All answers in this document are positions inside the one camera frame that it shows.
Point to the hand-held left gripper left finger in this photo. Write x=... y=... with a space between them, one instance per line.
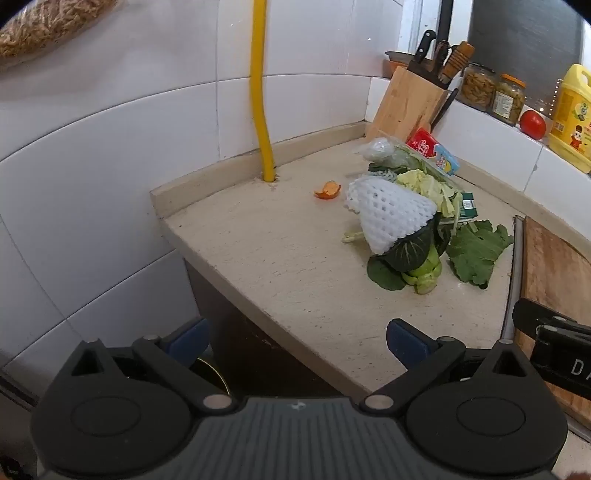
x=189 y=339

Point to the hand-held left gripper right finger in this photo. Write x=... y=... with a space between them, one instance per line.
x=406 y=344

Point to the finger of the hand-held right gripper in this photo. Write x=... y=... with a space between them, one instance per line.
x=526 y=316

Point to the large dark green leaf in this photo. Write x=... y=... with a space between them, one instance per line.
x=478 y=254

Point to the wooden cutting board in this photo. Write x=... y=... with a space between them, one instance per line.
x=549 y=277

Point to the metal edge strip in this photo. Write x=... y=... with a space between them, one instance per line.
x=516 y=258

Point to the bok choy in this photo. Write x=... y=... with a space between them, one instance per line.
x=425 y=272

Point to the pale cabbage stem strip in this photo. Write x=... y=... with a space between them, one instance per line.
x=352 y=237

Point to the green white cardboard box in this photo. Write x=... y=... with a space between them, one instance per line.
x=467 y=207

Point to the white foam fruit net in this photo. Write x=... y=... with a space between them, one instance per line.
x=388 y=212

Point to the pale napa cabbage pieces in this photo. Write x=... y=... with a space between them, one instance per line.
x=425 y=187

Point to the small curled orange peel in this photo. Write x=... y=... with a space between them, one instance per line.
x=328 y=190

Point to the blue carton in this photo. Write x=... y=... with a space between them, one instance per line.
x=445 y=161

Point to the red tomato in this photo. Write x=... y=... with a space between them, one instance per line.
x=532 y=123

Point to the crumpled clear plastic bag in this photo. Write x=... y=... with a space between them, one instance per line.
x=376 y=148

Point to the red snack packet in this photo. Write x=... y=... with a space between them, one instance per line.
x=421 y=143

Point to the yellow detergent bottle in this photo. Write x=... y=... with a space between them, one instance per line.
x=572 y=120

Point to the glass jar green pickles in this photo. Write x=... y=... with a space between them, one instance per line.
x=508 y=99

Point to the glass jar brown contents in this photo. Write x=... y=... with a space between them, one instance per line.
x=478 y=87

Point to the wooden knife block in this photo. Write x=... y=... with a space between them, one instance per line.
x=406 y=101

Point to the yellow pipe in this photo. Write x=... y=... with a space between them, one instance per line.
x=258 y=92

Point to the grey window screen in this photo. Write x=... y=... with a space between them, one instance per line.
x=521 y=41

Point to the metal bowl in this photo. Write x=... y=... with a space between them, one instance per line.
x=400 y=55

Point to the black vertical bar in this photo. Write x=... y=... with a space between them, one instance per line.
x=446 y=18

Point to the bag of dried noodles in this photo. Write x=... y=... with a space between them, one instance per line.
x=37 y=32

